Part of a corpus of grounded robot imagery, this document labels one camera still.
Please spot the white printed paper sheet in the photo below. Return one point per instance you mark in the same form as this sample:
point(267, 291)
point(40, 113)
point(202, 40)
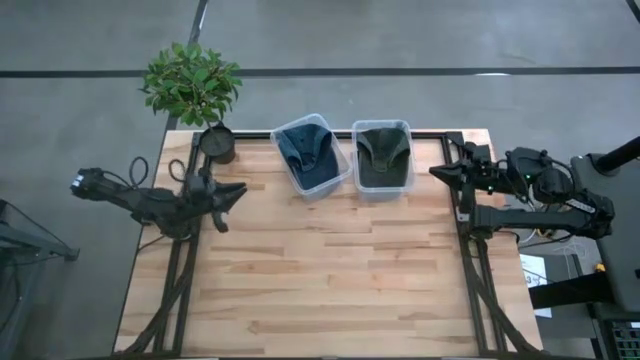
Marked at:
point(537, 295)

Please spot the black round pole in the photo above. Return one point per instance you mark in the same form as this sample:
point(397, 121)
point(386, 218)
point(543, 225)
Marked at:
point(617, 156)

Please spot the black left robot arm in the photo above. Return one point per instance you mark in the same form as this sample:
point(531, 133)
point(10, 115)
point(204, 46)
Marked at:
point(135, 202)

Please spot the black flat bar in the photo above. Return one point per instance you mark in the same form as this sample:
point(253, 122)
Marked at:
point(570, 292)

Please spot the grey metal side table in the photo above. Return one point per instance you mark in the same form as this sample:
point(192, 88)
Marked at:
point(30, 245)

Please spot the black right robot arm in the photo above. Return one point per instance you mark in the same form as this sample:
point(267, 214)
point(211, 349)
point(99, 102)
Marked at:
point(525, 217)

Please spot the dark green baseball cap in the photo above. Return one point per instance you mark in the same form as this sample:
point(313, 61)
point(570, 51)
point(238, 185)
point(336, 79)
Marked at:
point(382, 170)

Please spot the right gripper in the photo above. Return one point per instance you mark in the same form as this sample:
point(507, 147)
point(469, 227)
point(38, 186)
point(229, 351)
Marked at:
point(485, 172)

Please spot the dark blue baseball cap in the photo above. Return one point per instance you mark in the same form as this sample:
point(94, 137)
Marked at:
point(315, 165)

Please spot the small display screen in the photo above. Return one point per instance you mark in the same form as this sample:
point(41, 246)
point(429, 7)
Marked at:
point(627, 342)

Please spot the small orange connector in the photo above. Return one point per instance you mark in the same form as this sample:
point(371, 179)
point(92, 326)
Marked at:
point(599, 268)

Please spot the green plant in black pot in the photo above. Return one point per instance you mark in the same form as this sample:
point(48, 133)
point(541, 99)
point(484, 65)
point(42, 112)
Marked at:
point(190, 85)

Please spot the clear plastic storage bin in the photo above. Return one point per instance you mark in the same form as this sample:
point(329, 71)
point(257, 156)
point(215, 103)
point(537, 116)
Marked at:
point(346, 170)
point(382, 123)

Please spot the large grey flat panel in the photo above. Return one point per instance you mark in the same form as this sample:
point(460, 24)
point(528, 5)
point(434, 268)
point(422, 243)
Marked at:
point(625, 270)

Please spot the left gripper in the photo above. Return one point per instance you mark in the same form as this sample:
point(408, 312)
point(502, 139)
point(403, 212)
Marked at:
point(202, 197)

